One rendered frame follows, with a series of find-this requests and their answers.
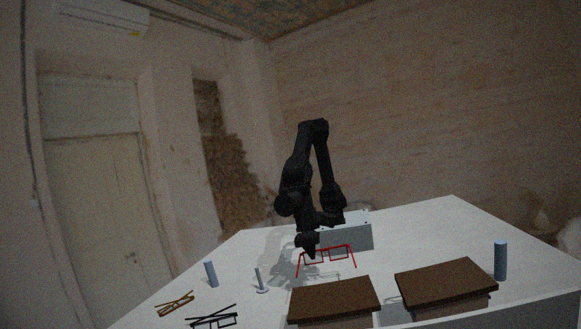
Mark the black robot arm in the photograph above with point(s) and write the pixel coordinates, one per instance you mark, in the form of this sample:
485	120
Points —
294	191

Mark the red glasses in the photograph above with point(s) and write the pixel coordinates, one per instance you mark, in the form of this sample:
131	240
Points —
335	253

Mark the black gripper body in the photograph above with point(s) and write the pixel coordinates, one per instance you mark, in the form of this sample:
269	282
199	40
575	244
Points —
307	236

